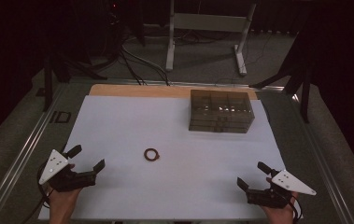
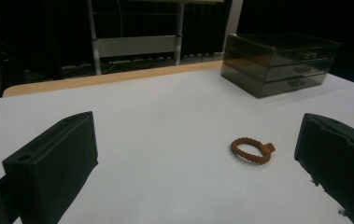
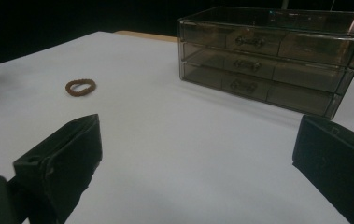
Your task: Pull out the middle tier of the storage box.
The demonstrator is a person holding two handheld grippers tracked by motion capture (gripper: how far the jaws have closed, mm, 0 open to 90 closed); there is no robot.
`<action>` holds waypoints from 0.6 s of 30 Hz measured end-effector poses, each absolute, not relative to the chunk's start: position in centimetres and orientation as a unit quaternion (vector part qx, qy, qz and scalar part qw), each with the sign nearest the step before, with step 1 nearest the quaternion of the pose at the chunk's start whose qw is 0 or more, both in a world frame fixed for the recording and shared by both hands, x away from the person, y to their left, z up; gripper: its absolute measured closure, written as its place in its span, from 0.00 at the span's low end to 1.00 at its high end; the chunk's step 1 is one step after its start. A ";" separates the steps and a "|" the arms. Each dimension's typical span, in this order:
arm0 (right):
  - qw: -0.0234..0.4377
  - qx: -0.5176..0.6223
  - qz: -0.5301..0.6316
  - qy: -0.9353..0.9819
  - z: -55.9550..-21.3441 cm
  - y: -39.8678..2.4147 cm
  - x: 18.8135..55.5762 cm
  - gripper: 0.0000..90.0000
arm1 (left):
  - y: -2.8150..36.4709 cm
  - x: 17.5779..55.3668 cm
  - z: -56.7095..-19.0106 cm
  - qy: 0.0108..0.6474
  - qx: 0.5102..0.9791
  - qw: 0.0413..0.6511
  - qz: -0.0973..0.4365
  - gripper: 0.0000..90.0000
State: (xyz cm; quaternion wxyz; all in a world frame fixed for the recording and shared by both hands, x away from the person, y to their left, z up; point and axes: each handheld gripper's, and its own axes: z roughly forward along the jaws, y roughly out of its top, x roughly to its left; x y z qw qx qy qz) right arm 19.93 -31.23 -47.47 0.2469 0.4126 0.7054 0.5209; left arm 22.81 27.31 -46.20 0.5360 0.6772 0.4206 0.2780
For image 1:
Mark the black metal stand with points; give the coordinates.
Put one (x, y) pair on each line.
(304, 99)
(48, 90)

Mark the person's right hand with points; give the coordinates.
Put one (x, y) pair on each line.
(279, 215)

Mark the person's left hand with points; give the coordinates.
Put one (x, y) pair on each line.
(62, 203)

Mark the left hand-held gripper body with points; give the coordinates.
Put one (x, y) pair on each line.
(72, 180)

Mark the black rectangular bracket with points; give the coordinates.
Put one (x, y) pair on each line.
(53, 117)

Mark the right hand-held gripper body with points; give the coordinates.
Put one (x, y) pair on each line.
(266, 197)

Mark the white metal stand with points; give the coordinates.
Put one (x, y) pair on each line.
(209, 22)

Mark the dark equipment rack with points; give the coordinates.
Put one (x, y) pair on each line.
(114, 18)

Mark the smoky transparent drawer box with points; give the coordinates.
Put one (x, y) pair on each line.
(221, 105)

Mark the aluminium rail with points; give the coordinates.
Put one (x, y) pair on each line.
(321, 161)
(25, 149)

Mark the white table mat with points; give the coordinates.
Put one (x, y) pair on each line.
(165, 186)

